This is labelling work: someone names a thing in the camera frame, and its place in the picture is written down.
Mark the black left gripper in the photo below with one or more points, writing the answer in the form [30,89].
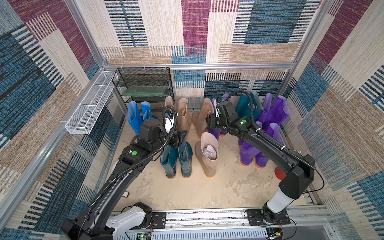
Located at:
[177,139]

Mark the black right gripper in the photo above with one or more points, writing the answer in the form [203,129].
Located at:
[212,121]

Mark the beige boot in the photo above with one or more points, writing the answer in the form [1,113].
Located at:
[209,166]
[184,118]
[199,118]
[169,101]

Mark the teal boot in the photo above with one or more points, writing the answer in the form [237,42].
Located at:
[243,108]
[258,108]
[185,156]
[168,159]

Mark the blue boot from pile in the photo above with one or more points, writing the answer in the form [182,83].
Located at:
[146,110]

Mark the beige boot front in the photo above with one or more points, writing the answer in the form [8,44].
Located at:
[184,118]

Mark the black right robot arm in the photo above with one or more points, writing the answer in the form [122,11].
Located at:
[299,170]

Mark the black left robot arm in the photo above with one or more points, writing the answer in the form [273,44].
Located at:
[95,222]

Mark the crumpled paper inside boot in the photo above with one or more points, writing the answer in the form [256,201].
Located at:
[210,152]

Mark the teal boot standing back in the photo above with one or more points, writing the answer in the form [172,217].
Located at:
[258,108]

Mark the green pad on shelf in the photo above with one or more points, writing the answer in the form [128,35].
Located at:
[144,92]

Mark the small grey eraser block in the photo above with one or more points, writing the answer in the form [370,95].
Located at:
[125,194]

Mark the red pencil bucket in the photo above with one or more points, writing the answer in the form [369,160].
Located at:
[279,173]

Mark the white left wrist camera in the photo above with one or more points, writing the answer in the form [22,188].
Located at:
[169,120]

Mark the black wire shelf rack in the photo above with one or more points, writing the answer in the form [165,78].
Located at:
[151,85]

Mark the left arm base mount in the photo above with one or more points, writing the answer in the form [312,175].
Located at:
[151,218]

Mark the white wire mesh basket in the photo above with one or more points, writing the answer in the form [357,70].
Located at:
[86,114]

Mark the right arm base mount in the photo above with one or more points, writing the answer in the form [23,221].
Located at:
[264,217]

